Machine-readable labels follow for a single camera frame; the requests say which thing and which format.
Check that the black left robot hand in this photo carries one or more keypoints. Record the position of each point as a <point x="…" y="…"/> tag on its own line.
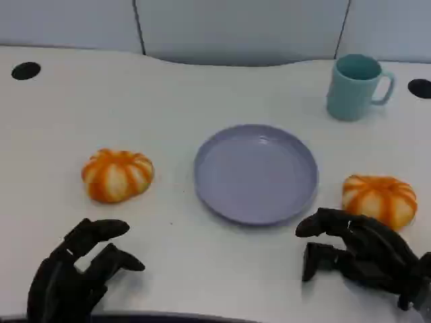
<point x="57" y="279"/>

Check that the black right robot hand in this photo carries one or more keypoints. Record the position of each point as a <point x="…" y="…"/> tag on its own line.
<point x="373" y="252"/>

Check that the orange and white bread roll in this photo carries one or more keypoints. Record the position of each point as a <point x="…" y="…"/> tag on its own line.
<point x="116" y="175"/>
<point x="380" y="196"/>

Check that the lilac plate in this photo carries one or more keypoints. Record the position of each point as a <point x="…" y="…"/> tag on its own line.
<point x="256" y="175"/>

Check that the pale green mug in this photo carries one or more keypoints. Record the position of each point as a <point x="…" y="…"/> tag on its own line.
<point x="350" y="91"/>

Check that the grey partition panel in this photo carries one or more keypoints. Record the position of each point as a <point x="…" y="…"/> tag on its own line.
<point x="242" y="30"/>
<point x="67" y="23"/>
<point x="390" y="30"/>

